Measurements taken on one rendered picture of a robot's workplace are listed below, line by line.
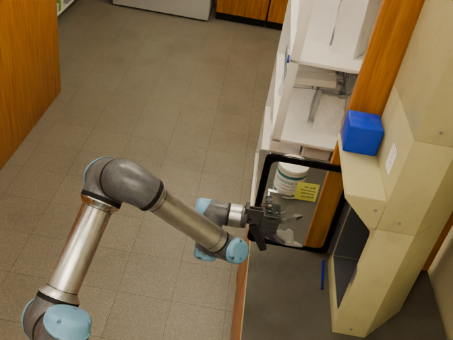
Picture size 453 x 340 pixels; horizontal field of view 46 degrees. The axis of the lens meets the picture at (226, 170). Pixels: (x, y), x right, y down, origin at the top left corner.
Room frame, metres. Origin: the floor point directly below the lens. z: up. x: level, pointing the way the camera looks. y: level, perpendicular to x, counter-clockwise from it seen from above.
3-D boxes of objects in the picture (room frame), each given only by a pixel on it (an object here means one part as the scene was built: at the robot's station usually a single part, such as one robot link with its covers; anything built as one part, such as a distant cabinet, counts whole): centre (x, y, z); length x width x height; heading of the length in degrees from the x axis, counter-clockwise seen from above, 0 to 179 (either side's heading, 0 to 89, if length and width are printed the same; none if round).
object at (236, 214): (1.29, -0.06, 1.24); 0.08 x 0.05 x 0.08; 0
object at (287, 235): (1.23, -0.23, 1.24); 0.09 x 0.03 x 0.06; 56
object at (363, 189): (1.30, -0.38, 1.46); 0.32 x 0.12 x 0.10; 0
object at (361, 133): (1.40, -0.38, 1.56); 0.10 x 0.10 x 0.09; 0
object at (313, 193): (1.45, -0.27, 1.19); 0.30 x 0.01 x 0.40; 90
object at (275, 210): (1.29, -0.14, 1.24); 0.12 x 0.08 x 0.09; 90
